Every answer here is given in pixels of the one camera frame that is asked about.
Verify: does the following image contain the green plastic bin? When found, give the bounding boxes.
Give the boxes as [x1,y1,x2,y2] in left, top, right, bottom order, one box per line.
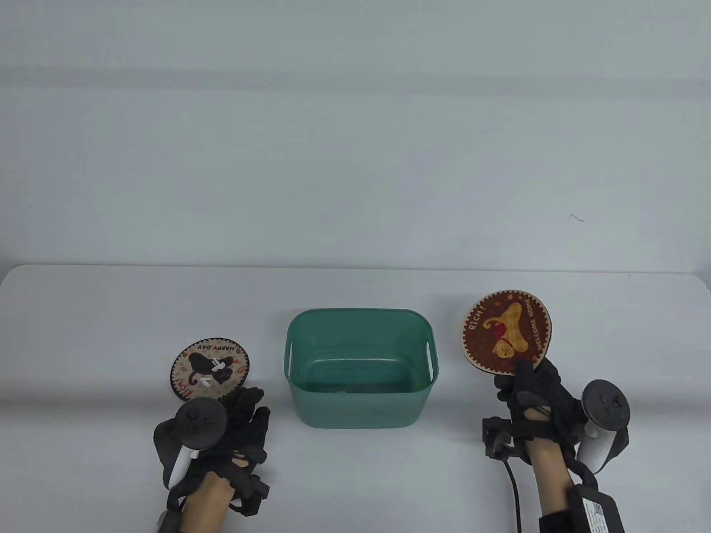
[285,309,439,429]

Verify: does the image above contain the black wrist strap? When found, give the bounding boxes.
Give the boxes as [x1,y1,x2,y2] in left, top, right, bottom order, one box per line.
[538,508,575,533]

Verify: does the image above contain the black cat round coaster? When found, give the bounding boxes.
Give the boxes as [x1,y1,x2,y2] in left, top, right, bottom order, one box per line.
[170,336,250,401]

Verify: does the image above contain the black and white right controller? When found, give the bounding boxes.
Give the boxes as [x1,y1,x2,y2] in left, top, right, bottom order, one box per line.
[575,379,632,475]

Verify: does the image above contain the person's left hand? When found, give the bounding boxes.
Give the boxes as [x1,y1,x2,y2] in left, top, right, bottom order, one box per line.
[168,387,272,499]

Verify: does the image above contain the brown dog round coaster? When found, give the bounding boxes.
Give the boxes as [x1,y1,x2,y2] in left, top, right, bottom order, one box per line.
[461,289,554,377]

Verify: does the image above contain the black and white controller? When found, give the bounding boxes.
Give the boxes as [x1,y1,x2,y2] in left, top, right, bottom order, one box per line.
[575,379,632,475]
[153,400,228,490]

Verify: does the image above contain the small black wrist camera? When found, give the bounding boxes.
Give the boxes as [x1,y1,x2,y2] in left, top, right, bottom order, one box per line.
[238,476,272,517]
[481,418,520,460]

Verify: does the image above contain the black and white left controller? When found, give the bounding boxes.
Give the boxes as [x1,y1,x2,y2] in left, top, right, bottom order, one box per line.
[153,400,228,490]

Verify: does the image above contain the black square wrist box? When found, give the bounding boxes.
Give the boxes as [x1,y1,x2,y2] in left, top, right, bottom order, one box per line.
[567,484,625,533]

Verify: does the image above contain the person's right hand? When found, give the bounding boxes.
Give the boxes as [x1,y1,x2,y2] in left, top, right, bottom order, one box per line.
[493,357,585,474]

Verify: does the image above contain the person's right forearm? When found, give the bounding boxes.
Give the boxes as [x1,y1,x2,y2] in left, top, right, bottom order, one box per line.
[530,444,578,520]

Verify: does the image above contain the black cable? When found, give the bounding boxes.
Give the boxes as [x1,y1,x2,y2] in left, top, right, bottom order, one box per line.
[503,458,525,533]

